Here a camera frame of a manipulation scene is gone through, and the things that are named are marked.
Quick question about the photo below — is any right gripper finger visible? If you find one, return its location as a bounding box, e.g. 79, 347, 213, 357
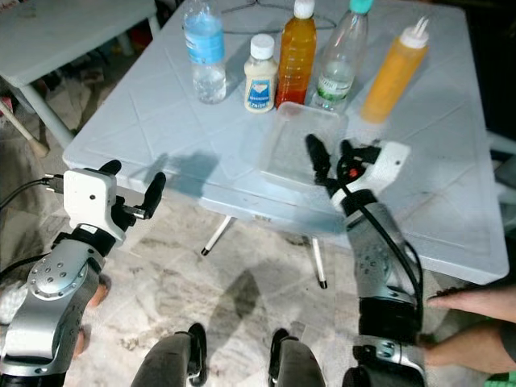
305, 134, 334, 185
339, 139, 360, 182

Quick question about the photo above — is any clear plastic container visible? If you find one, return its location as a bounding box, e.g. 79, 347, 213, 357
258, 102, 349, 192

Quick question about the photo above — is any person bare foot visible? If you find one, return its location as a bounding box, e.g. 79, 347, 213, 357
82, 274, 111, 309

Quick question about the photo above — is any large white plastic table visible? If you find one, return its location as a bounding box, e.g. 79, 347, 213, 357
63, 0, 516, 291

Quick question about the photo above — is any wooden stick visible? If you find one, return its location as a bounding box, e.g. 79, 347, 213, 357
0, 101, 50, 159

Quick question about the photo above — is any small white sauce bottle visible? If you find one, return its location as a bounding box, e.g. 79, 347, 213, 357
243, 34, 281, 114

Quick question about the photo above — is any yellow squeeze bottle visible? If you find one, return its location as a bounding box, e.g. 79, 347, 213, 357
360, 18, 431, 125

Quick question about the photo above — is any clear bottle teal cap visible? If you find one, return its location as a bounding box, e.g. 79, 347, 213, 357
310, 0, 375, 113

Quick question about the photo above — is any orange drink bottle white cap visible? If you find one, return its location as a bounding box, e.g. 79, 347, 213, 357
275, 0, 318, 110

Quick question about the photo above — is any small white plastic table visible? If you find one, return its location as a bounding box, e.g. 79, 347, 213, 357
0, 0, 159, 149

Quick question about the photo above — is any water bottle blue label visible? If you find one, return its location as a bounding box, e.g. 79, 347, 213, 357
182, 0, 227, 105

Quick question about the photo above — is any robot left leg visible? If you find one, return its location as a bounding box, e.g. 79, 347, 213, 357
129, 322, 209, 387

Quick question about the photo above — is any robot leg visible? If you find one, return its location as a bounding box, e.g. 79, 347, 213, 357
267, 327, 329, 387
129, 322, 209, 387

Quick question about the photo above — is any person bare leg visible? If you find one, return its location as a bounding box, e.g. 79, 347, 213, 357
422, 282, 516, 372

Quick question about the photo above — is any robot right leg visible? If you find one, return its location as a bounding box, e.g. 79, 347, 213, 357
267, 327, 329, 387

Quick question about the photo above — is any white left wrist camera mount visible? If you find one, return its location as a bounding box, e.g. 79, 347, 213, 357
63, 168, 117, 243

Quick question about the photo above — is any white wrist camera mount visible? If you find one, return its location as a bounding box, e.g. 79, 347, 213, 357
63, 168, 117, 243
359, 141, 410, 198

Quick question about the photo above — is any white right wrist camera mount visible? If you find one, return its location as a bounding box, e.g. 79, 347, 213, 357
359, 141, 410, 198

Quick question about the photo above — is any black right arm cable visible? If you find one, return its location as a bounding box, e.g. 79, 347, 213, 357
339, 145, 427, 323

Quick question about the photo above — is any thin wire hanger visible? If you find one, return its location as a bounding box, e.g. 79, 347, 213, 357
222, 0, 301, 17

